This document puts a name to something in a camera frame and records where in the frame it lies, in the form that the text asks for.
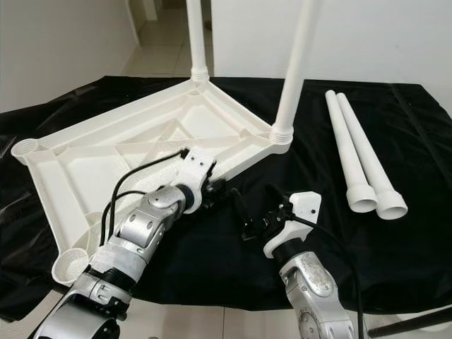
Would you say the black metal table leg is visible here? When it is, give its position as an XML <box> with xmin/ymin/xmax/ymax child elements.
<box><xmin>367</xmin><ymin>309</ymin><xmax>452</xmax><ymax>338</ymax></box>

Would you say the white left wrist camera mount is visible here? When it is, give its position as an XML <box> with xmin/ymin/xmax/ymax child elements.
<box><xmin>179</xmin><ymin>148</ymin><xmax>216</xmax><ymax>193</ymax></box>

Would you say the white plastic children table top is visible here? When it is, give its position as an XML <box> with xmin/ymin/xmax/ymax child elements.
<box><xmin>11</xmin><ymin>76</ymin><xmax>294</xmax><ymax>287</ymax></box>

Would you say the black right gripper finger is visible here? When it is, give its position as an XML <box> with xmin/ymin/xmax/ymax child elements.
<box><xmin>263</xmin><ymin>182</ymin><xmax>288</xmax><ymax>211</ymax></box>
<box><xmin>230</xmin><ymin>189</ymin><xmax>256</xmax><ymax>225</ymax></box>

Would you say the white door frame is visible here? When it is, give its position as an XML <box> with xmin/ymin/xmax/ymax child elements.
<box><xmin>129</xmin><ymin>0</ymin><xmax>162</xmax><ymax>22</ymax></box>

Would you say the black table cloth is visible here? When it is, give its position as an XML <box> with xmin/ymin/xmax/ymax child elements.
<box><xmin>0</xmin><ymin>74</ymin><xmax>452</xmax><ymax>322</ymax></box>

